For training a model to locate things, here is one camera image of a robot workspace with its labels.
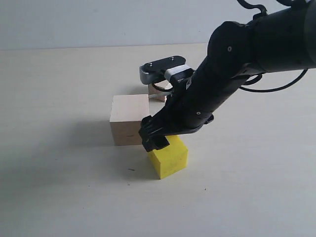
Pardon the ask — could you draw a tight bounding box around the yellow cube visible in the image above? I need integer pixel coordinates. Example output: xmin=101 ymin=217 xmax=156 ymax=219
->
xmin=148 ymin=135 xmax=188 ymax=179

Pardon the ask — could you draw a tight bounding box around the large wooden cube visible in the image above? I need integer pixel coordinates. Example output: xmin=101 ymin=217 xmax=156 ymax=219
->
xmin=109 ymin=94 xmax=150 ymax=146

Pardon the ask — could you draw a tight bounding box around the medium wooden cube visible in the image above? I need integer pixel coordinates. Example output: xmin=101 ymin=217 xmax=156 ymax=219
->
xmin=148 ymin=80 xmax=172 ymax=102

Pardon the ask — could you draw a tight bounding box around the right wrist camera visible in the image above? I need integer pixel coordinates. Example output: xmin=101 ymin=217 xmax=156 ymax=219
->
xmin=139 ymin=55 xmax=194 ymax=85

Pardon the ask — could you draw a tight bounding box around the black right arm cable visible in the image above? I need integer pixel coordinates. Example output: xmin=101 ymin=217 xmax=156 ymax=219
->
xmin=237 ymin=68 xmax=309 ymax=93

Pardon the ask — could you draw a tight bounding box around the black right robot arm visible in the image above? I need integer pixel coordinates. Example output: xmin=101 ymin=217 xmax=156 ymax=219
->
xmin=139 ymin=0 xmax=316 ymax=152

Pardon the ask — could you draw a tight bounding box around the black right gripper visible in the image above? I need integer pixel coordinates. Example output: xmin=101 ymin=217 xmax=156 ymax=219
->
xmin=139 ymin=21 xmax=253 ymax=152

